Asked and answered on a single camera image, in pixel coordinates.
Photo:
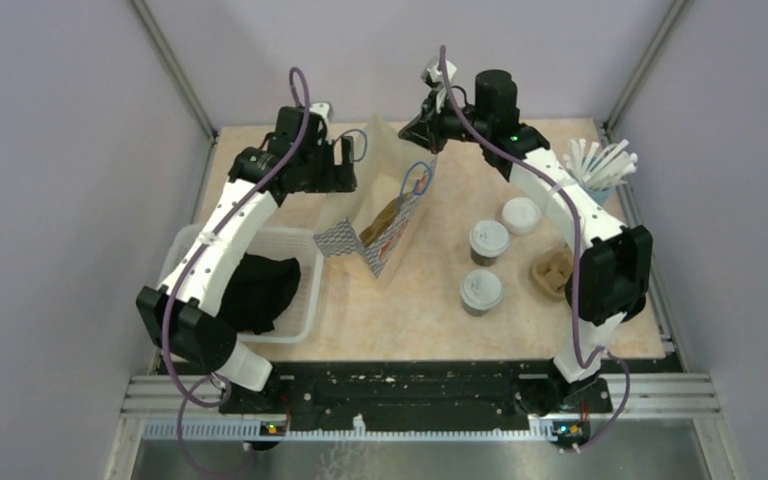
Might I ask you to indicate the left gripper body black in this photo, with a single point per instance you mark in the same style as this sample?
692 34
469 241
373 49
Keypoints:
318 174

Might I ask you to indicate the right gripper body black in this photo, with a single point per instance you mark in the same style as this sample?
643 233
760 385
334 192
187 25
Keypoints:
444 122

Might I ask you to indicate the paper bag blue checkered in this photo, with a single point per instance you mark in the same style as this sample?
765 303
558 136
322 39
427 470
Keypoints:
392 167

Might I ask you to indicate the white cup lid stack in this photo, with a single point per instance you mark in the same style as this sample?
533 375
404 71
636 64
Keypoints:
520 216

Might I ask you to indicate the dark coffee cup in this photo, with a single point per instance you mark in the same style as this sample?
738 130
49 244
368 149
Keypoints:
480 307
486 257

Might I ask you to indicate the brown pulp carrier top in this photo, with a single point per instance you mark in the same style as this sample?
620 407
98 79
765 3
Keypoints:
381 222

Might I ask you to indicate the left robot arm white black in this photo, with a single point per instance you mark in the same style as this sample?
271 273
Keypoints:
181 313

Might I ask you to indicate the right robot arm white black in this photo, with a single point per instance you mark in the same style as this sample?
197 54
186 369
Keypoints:
611 261

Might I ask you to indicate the black cloth in basket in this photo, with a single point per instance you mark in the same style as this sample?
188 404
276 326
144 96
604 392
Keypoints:
258 292

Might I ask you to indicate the white plastic basket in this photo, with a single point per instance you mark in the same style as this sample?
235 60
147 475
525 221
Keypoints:
296 321

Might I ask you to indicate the blue straw holder cup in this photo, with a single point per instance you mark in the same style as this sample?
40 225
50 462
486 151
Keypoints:
600 196

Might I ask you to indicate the brown pulp cup carrier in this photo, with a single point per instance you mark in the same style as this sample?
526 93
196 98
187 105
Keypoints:
551 271

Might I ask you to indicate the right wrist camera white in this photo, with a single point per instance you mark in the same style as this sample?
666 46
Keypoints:
433 74

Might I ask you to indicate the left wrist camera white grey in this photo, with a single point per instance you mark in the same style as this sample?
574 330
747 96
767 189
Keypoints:
323 109

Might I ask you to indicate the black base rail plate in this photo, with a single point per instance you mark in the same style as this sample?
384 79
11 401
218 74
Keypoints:
420 396

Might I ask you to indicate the white slotted cable duct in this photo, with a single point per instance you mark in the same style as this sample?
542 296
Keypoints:
257 431

